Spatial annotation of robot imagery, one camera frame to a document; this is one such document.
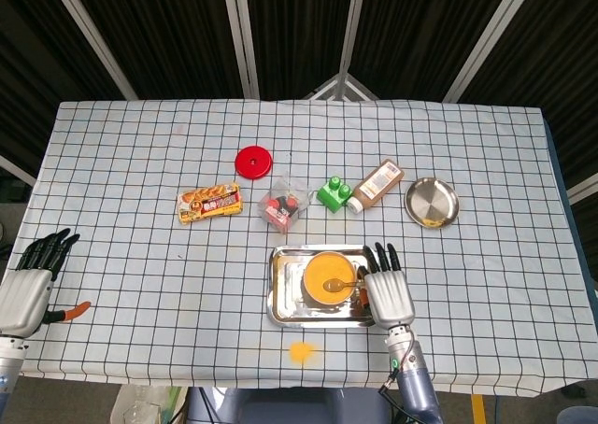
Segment silver spoon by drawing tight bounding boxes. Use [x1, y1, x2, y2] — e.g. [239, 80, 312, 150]
[322, 277, 365, 293]

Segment green toy brick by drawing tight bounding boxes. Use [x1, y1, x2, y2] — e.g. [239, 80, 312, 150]
[316, 176, 353, 214]

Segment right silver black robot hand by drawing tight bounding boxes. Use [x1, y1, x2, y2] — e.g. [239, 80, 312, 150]
[357, 242, 416, 330]

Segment round steel plate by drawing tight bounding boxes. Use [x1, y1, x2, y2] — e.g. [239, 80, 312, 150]
[404, 177, 461, 230]

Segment dark folding screen white frames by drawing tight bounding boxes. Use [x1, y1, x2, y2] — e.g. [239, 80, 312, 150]
[0, 0, 598, 205]

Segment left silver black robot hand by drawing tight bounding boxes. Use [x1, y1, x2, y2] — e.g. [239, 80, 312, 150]
[0, 227, 93, 340]

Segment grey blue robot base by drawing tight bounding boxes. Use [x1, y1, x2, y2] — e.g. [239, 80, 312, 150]
[186, 386, 392, 424]

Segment white triangular metal frame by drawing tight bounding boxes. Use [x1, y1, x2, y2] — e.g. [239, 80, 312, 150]
[302, 72, 380, 102]

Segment black cable with plug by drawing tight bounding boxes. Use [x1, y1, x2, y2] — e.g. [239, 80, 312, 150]
[378, 332, 420, 397]

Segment clear plastic bag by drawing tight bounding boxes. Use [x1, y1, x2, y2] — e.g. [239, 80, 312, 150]
[110, 384, 188, 424]

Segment rectangular steel tray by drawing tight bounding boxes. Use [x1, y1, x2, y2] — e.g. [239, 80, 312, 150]
[265, 244, 380, 330]

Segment white black checkered tablecloth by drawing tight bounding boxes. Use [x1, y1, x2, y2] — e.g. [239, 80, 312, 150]
[13, 99, 598, 400]

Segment yellow red snack package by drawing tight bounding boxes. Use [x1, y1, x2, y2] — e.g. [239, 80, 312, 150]
[176, 182, 244, 225]

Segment brown sauce bottle white cap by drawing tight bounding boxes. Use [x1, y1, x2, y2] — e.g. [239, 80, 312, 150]
[346, 159, 406, 215]

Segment spilled yellow powder pile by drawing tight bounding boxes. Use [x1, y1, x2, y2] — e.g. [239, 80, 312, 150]
[285, 339, 322, 367]

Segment clear box with red toy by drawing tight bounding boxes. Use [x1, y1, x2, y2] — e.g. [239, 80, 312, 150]
[259, 175, 313, 235]

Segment bowl of yellow powder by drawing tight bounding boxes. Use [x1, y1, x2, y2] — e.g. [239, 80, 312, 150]
[302, 251, 358, 306]

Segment red round lid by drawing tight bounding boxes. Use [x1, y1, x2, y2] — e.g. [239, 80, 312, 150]
[234, 146, 274, 180]

